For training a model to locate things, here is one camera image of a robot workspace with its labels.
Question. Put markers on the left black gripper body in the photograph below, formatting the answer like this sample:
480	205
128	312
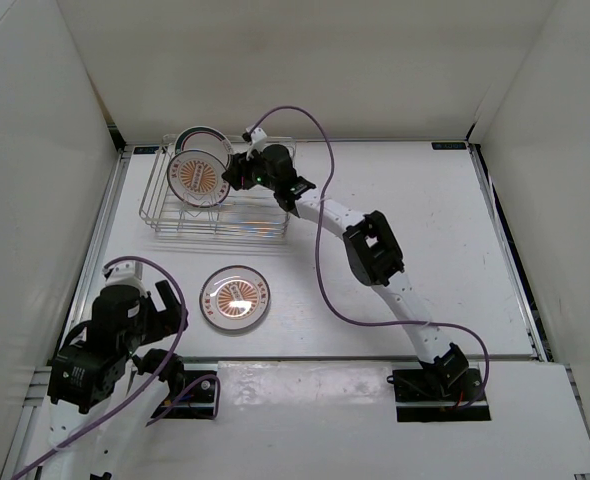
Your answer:
152	324

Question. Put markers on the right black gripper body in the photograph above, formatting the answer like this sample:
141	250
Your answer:
255	172

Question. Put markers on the orange sunburst plate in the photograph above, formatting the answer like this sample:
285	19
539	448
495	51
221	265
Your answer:
195	177
235	299

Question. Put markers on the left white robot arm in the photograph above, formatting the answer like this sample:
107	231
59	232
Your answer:
101	394

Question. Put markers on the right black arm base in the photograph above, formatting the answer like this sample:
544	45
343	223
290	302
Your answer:
417	401

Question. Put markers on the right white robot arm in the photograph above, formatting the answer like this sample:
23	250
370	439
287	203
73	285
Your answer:
374	256

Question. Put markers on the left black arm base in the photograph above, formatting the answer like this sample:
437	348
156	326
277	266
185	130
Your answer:
199	403

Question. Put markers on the rear green rimmed plate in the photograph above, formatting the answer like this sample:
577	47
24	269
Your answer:
206	139

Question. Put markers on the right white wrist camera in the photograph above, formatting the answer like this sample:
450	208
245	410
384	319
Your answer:
256	139

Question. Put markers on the wire dish rack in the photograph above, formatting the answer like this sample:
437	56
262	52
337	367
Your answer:
251	215

